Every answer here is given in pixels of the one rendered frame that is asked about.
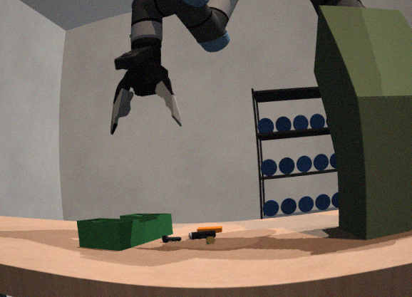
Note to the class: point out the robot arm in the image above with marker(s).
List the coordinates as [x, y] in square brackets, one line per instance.
[205, 19]

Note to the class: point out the black bolt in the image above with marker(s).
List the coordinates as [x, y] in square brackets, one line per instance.
[166, 239]

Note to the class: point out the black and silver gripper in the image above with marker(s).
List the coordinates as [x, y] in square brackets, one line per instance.
[146, 75]

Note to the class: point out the black battery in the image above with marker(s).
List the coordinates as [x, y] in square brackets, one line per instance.
[201, 234]

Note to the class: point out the green rack of bins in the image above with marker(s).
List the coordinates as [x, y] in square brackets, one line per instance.
[125, 233]

